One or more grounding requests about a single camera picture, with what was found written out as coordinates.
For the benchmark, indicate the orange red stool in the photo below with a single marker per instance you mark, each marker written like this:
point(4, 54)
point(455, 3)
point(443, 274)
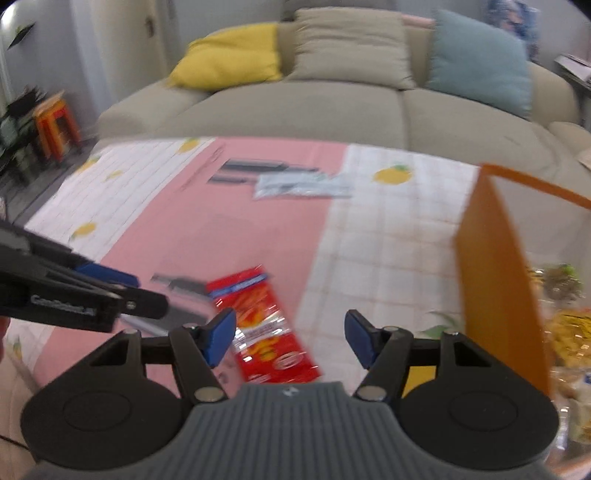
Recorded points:
point(51, 115)

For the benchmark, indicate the beige pillow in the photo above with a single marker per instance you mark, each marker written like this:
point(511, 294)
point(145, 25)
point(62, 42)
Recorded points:
point(351, 46)

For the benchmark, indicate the yellow pillow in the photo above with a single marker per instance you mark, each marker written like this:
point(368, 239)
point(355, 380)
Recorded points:
point(231, 57)

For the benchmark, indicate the floral cloth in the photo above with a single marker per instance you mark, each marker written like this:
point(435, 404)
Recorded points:
point(515, 23)

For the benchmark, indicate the green snack packet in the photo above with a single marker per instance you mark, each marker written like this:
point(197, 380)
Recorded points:
point(561, 281)

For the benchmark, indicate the printed paper sheet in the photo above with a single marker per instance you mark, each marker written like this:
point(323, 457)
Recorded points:
point(585, 159)

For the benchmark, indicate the grey white snack packet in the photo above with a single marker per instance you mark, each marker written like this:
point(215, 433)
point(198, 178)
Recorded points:
point(300, 185)

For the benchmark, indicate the dark shelf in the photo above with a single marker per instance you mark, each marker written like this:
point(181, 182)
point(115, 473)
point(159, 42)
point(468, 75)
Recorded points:
point(18, 134)

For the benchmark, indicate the orange box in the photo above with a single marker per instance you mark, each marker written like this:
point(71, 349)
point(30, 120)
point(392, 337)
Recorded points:
point(498, 286)

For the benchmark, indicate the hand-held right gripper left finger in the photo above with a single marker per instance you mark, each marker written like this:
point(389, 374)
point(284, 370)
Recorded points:
point(220, 337)

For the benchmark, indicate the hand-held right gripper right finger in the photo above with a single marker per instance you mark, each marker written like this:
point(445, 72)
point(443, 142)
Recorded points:
point(360, 339)

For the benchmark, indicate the yellow label waffle packet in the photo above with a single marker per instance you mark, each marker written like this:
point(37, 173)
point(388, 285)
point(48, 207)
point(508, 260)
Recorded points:
point(572, 337)

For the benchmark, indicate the blue pillow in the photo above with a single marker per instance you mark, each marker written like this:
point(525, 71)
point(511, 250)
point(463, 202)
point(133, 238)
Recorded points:
point(480, 64)

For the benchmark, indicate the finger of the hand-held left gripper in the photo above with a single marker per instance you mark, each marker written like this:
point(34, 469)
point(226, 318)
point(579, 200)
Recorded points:
point(111, 276)
point(147, 304)

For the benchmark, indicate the paper stack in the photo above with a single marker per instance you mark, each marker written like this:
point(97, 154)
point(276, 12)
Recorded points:
point(575, 69)

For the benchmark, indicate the red snack packet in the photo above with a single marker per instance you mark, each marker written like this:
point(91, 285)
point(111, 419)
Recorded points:
point(263, 323)

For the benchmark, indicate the beige sofa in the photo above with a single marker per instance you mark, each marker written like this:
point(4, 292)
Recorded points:
point(300, 115)

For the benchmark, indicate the pink white printed tablecloth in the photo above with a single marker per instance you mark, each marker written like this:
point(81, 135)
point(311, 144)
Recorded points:
point(392, 221)

